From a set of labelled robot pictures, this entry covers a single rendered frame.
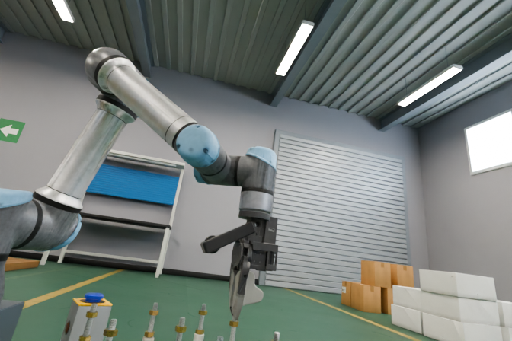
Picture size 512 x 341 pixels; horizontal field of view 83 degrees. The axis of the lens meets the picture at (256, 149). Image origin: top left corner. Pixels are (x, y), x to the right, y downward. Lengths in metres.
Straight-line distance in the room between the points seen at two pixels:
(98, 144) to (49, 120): 5.66
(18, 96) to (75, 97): 0.92
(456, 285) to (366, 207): 3.87
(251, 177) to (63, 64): 6.53
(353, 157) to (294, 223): 2.08
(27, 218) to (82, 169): 0.16
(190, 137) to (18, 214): 0.42
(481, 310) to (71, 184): 3.03
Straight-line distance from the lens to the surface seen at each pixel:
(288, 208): 5.87
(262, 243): 0.64
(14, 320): 0.88
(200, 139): 0.55
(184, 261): 5.59
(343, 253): 6.29
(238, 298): 0.63
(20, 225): 0.81
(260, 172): 0.65
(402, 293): 3.54
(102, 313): 0.82
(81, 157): 0.87
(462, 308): 3.08
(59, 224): 0.88
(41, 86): 6.89
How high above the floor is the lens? 0.46
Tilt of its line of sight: 20 degrees up
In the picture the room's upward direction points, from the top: 8 degrees clockwise
